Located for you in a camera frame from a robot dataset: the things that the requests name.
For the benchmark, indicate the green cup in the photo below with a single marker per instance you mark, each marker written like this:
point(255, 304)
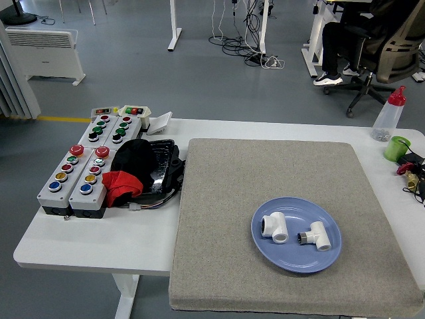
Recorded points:
point(393, 151)

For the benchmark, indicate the black fan base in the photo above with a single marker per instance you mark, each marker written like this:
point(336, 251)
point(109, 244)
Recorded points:
point(20, 18)

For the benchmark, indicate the white wall switch panel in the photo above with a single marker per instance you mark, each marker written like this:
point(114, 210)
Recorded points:
point(159, 123)

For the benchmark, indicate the white power strip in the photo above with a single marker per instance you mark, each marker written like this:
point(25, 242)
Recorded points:
point(273, 63)

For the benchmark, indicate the black power adapter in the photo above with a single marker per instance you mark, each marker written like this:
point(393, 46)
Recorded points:
point(413, 157)

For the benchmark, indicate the grey-brown mat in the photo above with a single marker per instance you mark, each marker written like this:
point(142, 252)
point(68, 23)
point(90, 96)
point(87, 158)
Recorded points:
point(232, 199)

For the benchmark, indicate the white pipe tee metal thread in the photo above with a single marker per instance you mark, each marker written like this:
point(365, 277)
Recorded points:
point(318, 236)

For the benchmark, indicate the black office chair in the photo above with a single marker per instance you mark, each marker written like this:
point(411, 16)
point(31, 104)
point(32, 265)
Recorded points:
point(398, 50)

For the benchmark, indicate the white desk frame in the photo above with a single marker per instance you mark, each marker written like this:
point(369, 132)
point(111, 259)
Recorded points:
point(313, 50)

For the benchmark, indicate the grey five-button control box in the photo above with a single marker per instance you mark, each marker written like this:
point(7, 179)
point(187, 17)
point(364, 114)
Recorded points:
point(50, 197)
point(83, 201)

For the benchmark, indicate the white table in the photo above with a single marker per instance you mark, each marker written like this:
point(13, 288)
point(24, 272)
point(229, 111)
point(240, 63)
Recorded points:
point(99, 239)

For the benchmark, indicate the clear squeeze bottle red cap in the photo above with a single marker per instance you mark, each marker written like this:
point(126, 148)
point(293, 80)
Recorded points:
point(386, 119)

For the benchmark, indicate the person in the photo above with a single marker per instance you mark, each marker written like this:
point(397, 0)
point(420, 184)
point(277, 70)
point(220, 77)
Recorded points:
point(332, 43)

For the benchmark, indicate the grey four-button control box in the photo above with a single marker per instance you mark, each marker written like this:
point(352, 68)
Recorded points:
point(131, 128)
point(88, 128)

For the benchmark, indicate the black cloth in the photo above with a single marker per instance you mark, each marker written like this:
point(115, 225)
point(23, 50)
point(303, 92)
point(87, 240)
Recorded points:
point(133, 159)

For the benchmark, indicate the white panel heater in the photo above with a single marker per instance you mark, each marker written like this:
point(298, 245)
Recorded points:
point(50, 56)

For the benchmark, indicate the white desk leg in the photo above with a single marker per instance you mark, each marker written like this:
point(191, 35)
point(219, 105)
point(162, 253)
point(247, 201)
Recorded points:
point(264, 30)
point(174, 33)

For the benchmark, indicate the small grey switch plate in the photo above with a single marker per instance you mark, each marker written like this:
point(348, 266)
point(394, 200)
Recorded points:
point(101, 111)

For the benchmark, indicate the red cloth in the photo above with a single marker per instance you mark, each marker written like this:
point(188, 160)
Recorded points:
point(121, 186)

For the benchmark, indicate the blue plate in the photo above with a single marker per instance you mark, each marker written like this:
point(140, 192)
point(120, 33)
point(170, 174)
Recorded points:
point(295, 259)

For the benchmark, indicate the cream switch box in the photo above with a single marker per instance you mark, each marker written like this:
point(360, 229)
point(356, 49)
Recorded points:
point(134, 114)

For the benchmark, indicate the black plastic tray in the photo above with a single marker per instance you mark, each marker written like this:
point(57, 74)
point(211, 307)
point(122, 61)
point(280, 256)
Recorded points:
point(164, 163)

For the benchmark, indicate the plain white pipe tee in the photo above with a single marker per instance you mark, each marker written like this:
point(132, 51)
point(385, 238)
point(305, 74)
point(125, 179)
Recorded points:
point(275, 227)

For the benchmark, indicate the metal chair legs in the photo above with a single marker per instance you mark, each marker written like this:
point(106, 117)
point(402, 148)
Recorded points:
point(93, 13)

